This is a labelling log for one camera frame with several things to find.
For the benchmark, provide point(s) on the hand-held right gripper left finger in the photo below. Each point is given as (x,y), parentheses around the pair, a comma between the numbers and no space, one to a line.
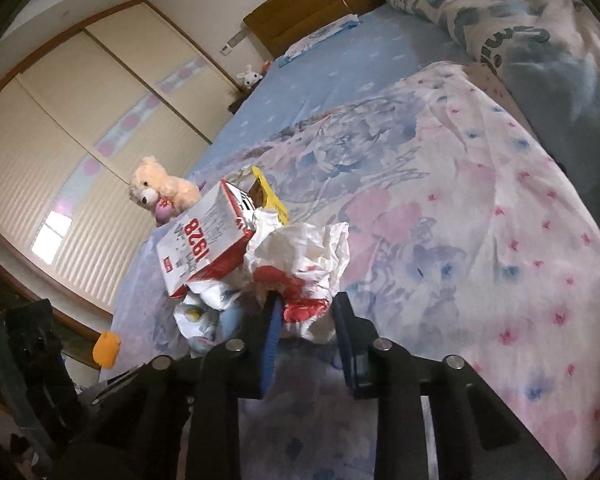
(275,340)

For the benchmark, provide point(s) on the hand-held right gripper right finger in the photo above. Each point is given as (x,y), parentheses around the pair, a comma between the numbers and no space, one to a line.
(347,345)

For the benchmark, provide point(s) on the white and red plastic bag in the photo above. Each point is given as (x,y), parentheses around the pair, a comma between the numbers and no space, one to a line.
(290,255)

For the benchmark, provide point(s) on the white and red carton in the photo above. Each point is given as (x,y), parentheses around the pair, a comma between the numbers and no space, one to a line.
(200,250)

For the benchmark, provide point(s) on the yellow snack packet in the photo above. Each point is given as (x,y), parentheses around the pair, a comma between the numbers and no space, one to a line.
(270,200)

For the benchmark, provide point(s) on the white crumpled wrapper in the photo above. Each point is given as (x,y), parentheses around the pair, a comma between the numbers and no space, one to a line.
(205,317)

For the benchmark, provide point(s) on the orange round object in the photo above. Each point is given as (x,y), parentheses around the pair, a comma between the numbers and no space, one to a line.
(105,349)

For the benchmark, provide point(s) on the beige teddy bear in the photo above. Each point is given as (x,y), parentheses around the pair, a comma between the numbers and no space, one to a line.
(155,185)

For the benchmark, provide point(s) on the dark wooden nightstand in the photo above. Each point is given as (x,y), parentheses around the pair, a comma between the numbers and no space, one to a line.
(237,102)

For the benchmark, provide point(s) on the cream sliding door wardrobe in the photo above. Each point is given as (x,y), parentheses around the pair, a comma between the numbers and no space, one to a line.
(80,120)

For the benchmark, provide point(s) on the white bunny plush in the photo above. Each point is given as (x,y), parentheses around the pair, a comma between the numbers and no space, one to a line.
(250,77)

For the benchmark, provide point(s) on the blue bedsheet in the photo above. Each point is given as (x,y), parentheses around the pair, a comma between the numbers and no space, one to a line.
(330,80)

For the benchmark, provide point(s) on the blue and white pillow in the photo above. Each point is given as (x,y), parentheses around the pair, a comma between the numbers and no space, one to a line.
(320,40)

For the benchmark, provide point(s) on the wooden headboard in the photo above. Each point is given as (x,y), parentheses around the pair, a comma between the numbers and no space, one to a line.
(300,10)

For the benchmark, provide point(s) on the white quilt with blue print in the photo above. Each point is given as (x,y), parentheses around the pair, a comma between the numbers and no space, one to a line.
(505,25)

